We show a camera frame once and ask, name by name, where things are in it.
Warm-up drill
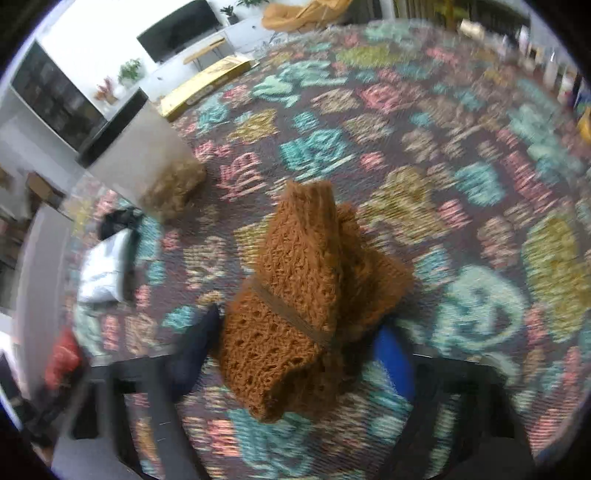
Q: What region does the white television cabinet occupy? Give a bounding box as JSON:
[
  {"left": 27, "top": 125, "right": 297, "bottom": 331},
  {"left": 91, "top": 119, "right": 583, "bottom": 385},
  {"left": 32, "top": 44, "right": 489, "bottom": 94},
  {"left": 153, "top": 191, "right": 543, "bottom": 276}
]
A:
[{"left": 139, "top": 18, "right": 282, "bottom": 100}]

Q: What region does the black cloth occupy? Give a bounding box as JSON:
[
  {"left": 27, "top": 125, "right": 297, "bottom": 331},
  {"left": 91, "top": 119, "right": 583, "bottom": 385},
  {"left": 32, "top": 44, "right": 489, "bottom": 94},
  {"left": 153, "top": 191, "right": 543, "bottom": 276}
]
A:
[{"left": 98, "top": 208, "right": 144, "bottom": 241}]

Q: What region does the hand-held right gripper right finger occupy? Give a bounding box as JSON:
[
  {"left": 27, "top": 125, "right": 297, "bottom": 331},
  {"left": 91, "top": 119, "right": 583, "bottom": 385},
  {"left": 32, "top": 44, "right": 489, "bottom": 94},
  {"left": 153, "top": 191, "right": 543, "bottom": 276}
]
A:
[{"left": 372, "top": 328, "right": 537, "bottom": 480}]

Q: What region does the yellow-brown lounge chair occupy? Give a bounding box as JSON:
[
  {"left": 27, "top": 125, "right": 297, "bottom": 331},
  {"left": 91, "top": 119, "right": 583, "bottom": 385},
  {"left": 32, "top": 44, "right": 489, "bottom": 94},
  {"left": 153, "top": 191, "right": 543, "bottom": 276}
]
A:
[{"left": 261, "top": 0, "right": 354, "bottom": 33}]

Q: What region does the small wooden bench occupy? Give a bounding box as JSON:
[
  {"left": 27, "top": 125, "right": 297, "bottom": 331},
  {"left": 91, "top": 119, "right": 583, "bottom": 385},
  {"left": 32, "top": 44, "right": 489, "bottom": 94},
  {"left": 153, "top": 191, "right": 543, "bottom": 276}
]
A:
[{"left": 182, "top": 37, "right": 228, "bottom": 65}]

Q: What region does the beige packet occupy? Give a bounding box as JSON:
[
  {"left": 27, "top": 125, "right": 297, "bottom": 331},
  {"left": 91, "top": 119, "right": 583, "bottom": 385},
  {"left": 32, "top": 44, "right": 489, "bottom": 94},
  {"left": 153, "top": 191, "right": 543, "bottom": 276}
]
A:
[{"left": 458, "top": 18, "right": 486, "bottom": 41}]

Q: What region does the red potted plant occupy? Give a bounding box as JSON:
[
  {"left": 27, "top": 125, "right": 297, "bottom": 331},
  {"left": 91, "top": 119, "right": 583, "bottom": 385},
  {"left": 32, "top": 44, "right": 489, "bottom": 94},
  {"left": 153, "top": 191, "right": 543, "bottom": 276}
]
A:
[{"left": 95, "top": 76, "right": 118, "bottom": 104}]

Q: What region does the colourful floral rug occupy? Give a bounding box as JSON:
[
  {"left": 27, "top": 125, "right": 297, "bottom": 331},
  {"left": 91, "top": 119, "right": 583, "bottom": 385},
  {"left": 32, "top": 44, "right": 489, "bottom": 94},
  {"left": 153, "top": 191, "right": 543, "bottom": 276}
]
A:
[{"left": 60, "top": 18, "right": 591, "bottom": 480}]

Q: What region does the black cube shelf cabinet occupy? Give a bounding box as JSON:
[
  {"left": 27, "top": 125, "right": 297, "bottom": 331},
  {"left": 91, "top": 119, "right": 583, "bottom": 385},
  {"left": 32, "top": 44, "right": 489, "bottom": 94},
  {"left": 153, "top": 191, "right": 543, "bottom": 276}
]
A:
[{"left": 9, "top": 44, "right": 109, "bottom": 153}]

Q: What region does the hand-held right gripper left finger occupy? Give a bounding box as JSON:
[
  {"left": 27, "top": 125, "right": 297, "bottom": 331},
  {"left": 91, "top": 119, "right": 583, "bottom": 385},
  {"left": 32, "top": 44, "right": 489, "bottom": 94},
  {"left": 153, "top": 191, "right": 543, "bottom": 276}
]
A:
[{"left": 69, "top": 304, "right": 222, "bottom": 480}]

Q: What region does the flat cardboard box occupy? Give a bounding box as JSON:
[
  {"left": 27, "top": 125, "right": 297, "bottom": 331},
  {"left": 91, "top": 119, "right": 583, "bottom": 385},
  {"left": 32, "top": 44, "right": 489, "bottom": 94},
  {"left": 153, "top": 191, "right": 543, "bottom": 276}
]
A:
[{"left": 159, "top": 53, "right": 262, "bottom": 121}]

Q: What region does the tan fluffy plush toy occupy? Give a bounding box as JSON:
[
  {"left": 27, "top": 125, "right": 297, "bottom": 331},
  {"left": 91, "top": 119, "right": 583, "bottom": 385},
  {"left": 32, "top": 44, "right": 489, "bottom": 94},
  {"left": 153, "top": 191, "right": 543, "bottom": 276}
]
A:
[{"left": 139, "top": 159, "right": 208, "bottom": 220}]

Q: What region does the white folded garment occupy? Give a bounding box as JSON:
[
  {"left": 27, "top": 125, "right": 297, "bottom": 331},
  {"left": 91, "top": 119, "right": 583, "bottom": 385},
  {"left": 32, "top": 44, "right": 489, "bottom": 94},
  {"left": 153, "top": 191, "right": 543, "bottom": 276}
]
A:
[{"left": 76, "top": 228, "right": 139, "bottom": 305}]

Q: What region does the brown knit cloth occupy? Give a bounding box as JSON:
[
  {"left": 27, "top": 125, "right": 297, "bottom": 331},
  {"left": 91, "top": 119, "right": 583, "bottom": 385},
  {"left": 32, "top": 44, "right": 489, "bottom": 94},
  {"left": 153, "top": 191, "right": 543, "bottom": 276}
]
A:
[{"left": 217, "top": 180, "right": 416, "bottom": 423}]

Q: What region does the row of bottles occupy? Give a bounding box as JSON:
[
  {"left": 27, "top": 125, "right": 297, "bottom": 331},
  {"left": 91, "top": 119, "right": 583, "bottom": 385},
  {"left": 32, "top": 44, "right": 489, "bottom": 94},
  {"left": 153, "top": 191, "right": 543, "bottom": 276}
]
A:
[{"left": 501, "top": 23, "right": 591, "bottom": 134}]

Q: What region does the black television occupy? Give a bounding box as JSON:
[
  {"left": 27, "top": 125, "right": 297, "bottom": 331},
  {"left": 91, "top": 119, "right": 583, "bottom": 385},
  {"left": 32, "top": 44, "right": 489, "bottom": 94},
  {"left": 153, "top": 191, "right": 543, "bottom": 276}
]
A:
[{"left": 137, "top": 0, "right": 223, "bottom": 63}]

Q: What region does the red cloth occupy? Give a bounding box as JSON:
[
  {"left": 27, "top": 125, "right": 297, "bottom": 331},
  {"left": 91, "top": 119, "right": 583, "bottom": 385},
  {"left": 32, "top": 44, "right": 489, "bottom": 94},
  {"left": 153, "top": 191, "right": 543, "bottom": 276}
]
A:
[{"left": 44, "top": 329, "right": 86, "bottom": 391}]

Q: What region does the grey bin with black rim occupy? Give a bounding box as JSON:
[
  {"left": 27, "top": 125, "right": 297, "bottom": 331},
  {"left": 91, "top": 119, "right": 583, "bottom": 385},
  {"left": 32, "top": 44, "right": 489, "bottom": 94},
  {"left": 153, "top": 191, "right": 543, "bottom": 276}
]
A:
[{"left": 76, "top": 88, "right": 206, "bottom": 208}]

